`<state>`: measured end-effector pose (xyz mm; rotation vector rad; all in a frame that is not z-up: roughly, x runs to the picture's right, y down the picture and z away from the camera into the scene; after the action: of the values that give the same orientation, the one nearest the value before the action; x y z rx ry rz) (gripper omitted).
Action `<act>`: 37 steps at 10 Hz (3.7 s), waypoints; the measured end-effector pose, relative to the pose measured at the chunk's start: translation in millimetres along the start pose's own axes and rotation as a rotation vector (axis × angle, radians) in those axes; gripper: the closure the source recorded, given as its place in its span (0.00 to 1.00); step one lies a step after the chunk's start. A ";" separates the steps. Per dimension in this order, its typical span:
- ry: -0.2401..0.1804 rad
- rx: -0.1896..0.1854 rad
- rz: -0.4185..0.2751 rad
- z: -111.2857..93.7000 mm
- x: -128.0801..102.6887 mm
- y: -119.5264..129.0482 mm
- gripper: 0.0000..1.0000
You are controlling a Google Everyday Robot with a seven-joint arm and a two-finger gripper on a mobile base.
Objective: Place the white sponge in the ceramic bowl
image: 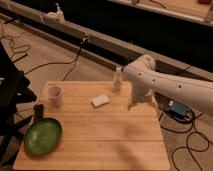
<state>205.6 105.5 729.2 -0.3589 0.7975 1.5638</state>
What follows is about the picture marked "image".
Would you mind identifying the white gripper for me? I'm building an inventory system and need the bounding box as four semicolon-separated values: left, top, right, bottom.
127;83;158;116

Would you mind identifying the white sponge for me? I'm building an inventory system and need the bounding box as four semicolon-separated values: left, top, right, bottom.
91;94;110;108

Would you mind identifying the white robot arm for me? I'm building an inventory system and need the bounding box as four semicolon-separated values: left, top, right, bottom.
123;55;213;116

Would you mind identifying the green ceramic bowl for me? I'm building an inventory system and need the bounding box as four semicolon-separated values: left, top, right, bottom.
23;118;62;156

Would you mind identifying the blue power box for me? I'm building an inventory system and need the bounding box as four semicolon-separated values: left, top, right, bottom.
169;100;188;119

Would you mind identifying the clear plastic bottle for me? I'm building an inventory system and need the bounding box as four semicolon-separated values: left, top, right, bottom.
113;66;123;93

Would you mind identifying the white plastic cup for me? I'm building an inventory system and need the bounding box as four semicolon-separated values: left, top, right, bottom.
46;86;63;108

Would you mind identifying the small dark cylinder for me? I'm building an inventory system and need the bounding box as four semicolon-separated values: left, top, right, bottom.
34;104;44;122

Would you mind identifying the black stand left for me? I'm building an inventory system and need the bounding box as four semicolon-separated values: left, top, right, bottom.
0;42;37;161

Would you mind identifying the black floor cable left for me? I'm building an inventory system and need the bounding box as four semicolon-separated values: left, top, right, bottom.
0;21;89;82

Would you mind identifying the white object on rail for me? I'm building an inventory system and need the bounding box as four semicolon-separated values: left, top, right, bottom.
45;3;65;22

